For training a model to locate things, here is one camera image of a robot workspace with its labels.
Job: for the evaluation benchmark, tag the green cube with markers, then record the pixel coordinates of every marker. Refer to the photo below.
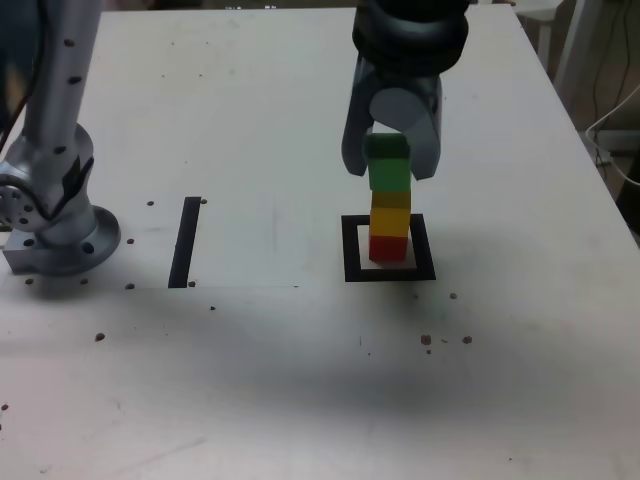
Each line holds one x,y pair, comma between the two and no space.
389,167

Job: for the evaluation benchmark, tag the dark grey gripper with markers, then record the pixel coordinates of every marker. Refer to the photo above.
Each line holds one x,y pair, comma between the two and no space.
407,82

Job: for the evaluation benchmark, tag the black tape strip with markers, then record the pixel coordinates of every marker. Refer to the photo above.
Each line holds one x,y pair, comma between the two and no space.
184,245

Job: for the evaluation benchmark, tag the red cube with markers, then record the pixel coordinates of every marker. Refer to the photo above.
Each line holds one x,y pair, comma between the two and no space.
387,249

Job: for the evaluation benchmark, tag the yellow cube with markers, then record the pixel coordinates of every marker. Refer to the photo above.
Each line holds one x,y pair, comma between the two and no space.
390,217

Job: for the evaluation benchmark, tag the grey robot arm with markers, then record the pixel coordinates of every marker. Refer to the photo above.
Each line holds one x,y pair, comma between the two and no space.
55,100

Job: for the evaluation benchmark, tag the black tape square outline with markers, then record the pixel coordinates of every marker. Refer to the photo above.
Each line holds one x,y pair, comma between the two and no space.
350,250

